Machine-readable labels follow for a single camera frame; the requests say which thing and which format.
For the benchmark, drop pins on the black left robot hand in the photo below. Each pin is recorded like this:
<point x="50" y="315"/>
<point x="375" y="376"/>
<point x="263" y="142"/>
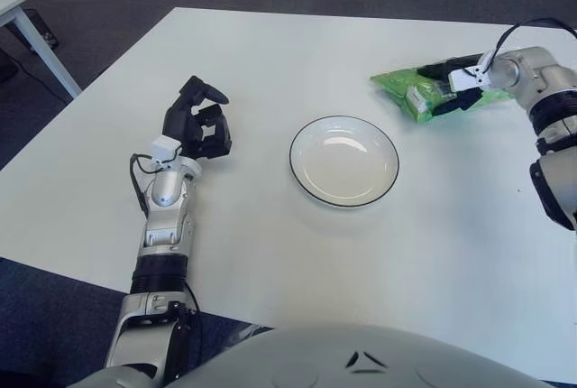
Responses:
<point x="178" y="124"/>

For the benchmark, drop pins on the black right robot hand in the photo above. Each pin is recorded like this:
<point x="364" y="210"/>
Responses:
<point x="439" y="68"/>

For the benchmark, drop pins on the green snack bag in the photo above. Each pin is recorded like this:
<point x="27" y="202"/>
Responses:
<point x="396" y="83"/>

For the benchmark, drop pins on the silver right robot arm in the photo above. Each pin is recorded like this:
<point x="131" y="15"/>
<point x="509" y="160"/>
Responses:
<point x="541" y="72"/>

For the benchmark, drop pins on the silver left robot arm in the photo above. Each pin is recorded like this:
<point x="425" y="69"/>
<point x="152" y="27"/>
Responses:
<point x="164" y="207"/>

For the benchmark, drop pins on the white plate with black rim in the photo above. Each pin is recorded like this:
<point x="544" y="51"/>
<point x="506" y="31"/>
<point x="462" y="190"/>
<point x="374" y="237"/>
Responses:
<point x="345" y="167"/>

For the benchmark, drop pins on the black mesh wastebasket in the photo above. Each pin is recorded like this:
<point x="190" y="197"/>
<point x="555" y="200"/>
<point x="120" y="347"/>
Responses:
<point x="43" y="27"/>

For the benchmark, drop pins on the black round floor object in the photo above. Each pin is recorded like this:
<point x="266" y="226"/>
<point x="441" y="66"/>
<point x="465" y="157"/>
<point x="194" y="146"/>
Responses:
<point x="6" y="70"/>

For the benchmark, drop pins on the white side table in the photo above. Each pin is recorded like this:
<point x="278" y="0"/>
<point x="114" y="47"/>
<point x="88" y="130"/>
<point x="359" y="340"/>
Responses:
<point x="11" y="6"/>

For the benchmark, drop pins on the grey robot torso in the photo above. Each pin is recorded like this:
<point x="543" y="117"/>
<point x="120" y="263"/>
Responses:
<point x="315" y="361"/>

